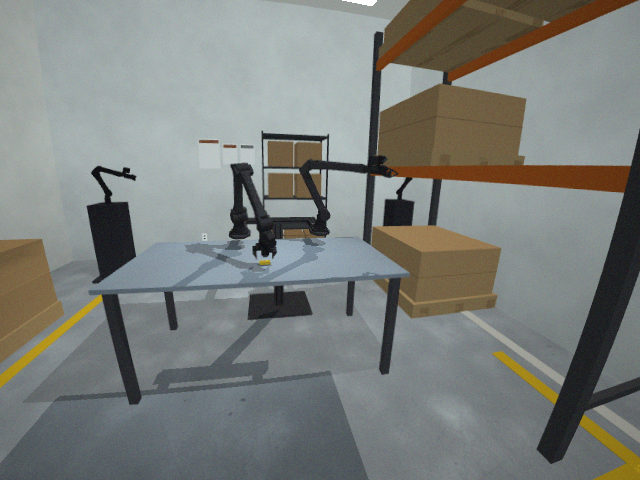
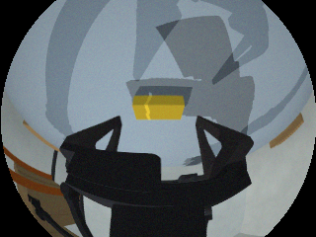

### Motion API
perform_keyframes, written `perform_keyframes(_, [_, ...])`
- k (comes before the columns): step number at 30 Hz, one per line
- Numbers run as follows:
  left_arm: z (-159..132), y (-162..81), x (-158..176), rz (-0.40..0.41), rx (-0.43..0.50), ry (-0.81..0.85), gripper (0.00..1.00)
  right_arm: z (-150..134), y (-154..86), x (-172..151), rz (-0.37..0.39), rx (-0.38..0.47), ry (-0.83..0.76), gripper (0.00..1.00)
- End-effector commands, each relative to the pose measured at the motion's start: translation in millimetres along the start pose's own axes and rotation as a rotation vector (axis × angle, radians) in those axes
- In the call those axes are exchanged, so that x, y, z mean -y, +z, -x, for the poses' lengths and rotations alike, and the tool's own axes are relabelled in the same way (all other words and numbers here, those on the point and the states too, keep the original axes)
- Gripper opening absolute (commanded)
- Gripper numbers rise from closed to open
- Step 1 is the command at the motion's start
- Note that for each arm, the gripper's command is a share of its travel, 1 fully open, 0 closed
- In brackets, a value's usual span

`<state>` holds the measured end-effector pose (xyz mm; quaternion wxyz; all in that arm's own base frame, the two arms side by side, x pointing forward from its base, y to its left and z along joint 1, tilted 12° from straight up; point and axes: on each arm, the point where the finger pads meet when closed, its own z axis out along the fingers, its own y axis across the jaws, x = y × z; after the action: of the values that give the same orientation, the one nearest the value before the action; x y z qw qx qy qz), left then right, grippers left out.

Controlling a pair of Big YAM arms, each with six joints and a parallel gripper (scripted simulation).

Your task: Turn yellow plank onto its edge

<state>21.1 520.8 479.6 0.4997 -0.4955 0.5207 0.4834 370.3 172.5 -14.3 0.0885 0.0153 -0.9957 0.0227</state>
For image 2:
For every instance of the yellow rectangular block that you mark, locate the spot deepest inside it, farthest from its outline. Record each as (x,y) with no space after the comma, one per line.
(158,107)

